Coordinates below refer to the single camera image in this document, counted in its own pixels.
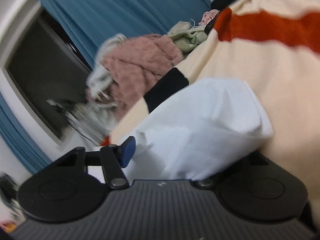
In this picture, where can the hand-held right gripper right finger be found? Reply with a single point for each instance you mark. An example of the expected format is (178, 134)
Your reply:
(205, 183)

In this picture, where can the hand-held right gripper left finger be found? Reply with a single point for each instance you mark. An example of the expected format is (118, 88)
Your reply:
(128, 152)

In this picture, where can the white t-shirt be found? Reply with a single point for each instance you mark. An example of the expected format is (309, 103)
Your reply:
(205, 125)

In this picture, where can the garment steamer stand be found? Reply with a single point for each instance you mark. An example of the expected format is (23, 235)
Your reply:
(75, 122)

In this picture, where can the white grey crumpled garment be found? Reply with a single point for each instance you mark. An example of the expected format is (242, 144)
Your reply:
(98, 80)

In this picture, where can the pale grey hoodie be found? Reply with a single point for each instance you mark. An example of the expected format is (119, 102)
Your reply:
(113, 42)

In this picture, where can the blue curtain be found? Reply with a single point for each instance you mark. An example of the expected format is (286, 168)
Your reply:
(120, 7)
(17, 135)

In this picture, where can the dark window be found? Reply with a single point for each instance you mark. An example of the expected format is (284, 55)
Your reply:
(42, 75)

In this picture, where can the pale green garment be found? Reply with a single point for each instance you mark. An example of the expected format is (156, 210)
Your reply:
(186, 38)

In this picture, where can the red black striped blanket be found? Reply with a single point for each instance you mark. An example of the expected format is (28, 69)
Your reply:
(275, 75)

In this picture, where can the orange box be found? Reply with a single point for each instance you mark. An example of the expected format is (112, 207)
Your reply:
(8, 228)

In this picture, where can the small pink garment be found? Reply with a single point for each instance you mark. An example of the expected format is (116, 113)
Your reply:
(210, 17)

